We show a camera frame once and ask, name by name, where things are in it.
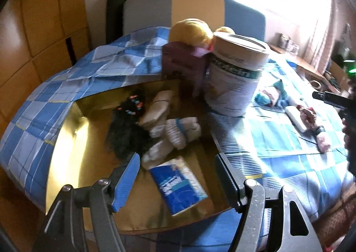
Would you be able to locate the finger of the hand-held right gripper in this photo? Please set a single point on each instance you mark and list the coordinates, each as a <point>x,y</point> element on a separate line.
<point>328,97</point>

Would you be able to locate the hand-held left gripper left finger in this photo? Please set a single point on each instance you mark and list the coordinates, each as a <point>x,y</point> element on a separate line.
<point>128,182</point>

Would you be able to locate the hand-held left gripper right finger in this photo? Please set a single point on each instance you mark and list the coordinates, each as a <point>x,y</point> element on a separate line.
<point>228,182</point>

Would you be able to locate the pink dishcloth with blue band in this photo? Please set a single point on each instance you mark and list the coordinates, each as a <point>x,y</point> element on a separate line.
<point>322,140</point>

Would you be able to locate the blue tissue pack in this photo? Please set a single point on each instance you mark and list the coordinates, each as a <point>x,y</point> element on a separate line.
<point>178,188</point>

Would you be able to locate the teal pink cloth bundle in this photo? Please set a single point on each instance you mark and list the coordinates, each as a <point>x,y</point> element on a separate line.
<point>268,96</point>

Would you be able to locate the gold cardboard box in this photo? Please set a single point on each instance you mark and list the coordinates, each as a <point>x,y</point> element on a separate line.
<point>83,135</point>

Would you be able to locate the white socks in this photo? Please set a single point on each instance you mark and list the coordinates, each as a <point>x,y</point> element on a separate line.
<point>175,132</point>

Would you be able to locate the cream cloth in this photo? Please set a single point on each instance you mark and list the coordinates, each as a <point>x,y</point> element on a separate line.
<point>158,107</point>

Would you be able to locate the wooden desk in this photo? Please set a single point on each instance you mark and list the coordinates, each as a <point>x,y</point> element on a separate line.
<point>303,65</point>

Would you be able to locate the blue plaid blanket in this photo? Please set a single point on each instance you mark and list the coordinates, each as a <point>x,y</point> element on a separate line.
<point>278,157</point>

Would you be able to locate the clear desk organizer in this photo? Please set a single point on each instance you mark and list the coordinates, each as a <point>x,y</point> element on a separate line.
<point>288,43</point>

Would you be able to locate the white metal can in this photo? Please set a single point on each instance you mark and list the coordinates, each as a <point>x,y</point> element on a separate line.
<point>233,87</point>

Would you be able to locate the purple cardboard box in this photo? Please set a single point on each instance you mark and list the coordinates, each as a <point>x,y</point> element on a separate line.
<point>180,65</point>

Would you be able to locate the yellow giraffe plush toy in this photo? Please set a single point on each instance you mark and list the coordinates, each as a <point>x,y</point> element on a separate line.
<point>189,32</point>

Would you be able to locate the black rolled mat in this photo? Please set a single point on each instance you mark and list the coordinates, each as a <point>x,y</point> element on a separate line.
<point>115,15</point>

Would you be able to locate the grey yellow blue headboard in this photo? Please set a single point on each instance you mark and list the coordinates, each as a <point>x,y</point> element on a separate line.
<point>155,9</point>

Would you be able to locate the wooden wardrobe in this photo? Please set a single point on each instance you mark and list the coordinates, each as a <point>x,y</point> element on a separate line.
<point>41,18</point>

